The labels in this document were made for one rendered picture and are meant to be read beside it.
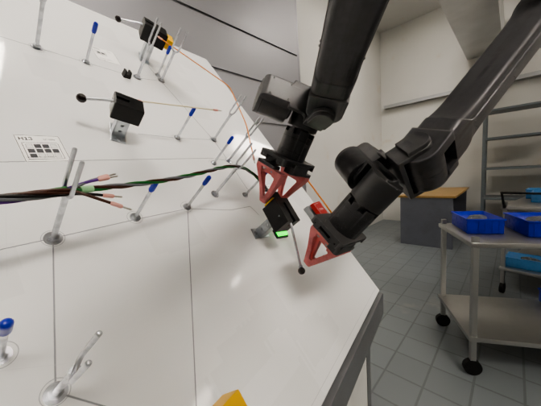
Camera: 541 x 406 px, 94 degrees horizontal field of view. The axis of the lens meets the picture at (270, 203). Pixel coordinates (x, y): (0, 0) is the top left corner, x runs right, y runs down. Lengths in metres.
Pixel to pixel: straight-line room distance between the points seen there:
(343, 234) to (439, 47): 5.92
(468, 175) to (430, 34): 2.71
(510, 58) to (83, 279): 0.64
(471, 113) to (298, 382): 0.46
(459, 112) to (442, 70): 5.65
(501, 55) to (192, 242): 0.56
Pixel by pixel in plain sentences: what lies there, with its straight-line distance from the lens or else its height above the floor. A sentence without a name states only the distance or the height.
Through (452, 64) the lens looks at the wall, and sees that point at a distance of 6.10.
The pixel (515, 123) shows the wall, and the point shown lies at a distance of 5.82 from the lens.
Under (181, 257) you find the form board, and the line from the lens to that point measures 0.42.
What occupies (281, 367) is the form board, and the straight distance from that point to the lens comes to 0.45.
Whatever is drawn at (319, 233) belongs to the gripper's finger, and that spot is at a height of 1.12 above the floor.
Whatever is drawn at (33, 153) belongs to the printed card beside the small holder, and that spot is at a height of 1.27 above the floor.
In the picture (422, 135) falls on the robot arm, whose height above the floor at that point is 1.26.
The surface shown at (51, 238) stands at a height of 1.17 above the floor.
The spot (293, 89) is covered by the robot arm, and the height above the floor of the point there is 1.36.
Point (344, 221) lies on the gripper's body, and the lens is 0.41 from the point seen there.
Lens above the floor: 1.23
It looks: 7 degrees down
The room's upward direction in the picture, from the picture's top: 4 degrees counter-clockwise
